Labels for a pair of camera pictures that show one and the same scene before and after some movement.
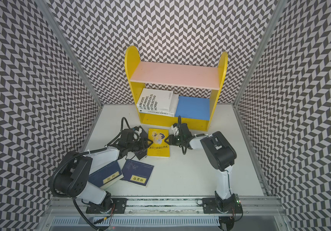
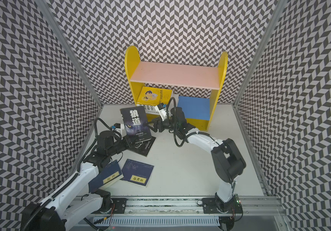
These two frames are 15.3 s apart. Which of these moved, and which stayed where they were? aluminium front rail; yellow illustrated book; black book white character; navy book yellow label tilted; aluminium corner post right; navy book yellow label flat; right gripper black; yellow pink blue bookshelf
Moved: right gripper black; black book white character; yellow illustrated book
Stayed: aluminium front rail; navy book yellow label flat; yellow pink blue bookshelf; navy book yellow label tilted; aluminium corner post right
